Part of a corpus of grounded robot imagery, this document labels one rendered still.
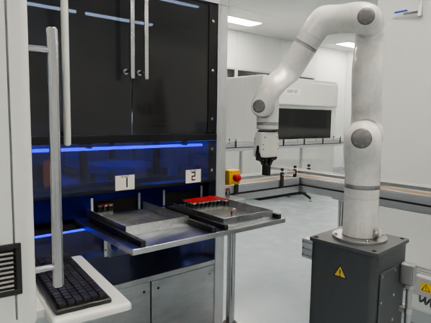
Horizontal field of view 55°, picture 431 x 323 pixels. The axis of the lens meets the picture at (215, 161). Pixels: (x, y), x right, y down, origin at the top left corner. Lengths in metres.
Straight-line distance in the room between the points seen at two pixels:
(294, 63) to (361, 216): 0.59
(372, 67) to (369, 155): 0.30
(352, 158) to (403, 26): 1.64
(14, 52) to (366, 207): 1.16
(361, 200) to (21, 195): 1.07
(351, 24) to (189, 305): 1.39
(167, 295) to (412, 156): 1.76
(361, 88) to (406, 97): 1.42
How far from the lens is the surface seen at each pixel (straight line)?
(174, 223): 1.56
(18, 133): 0.99
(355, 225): 1.55
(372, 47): 1.59
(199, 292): 2.08
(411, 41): 2.96
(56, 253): 1.06
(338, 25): 1.55
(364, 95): 1.53
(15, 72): 1.00
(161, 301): 1.96
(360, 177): 1.52
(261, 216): 1.69
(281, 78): 1.54
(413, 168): 2.91
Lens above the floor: 1.28
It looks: 6 degrees down
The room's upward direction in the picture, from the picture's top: 1 degrees clockwise
